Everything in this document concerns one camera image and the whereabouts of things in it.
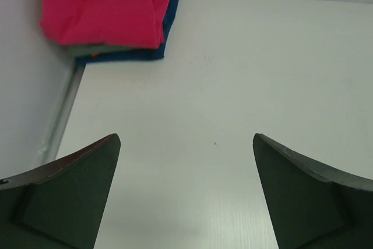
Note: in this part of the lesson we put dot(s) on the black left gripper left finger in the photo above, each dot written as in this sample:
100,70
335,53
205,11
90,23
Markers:
60,204

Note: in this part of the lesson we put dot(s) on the crimson pink t shirt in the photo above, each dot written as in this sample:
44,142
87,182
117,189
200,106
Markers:
113,22

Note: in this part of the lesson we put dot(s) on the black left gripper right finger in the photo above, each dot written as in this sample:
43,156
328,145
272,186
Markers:
312,204

